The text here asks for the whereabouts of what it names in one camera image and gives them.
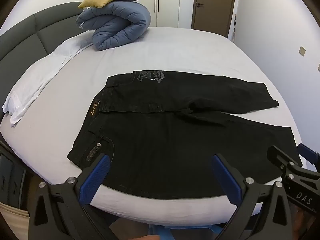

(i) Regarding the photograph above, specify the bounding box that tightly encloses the black jeans pant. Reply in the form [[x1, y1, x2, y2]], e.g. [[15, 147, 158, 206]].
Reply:
[[67, 70, 300, 199]]

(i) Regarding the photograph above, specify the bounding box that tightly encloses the white bed mattress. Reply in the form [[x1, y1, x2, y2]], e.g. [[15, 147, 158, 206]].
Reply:
[[1, 28, 305, 226]]

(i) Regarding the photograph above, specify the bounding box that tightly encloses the white pillow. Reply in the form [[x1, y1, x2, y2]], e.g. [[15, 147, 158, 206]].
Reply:
[[2, 30, 93, 127]]

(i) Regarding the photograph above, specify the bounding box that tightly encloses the dark grey headboard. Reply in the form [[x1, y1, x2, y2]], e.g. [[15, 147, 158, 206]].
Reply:
[[0, 2, 82, 105]]

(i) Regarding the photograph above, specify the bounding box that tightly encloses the brown door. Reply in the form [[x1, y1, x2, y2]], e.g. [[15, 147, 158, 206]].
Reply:
[[191, 0, 235, 37]]

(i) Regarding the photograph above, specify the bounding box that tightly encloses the blue folded duvet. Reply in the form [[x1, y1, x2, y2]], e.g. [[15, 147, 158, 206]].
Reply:
[[76, 1, 151, 51]]

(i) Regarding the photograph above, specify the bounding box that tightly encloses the cream wardrobe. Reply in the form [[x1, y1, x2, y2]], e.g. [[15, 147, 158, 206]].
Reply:
[[135, 0, 181, 28]]

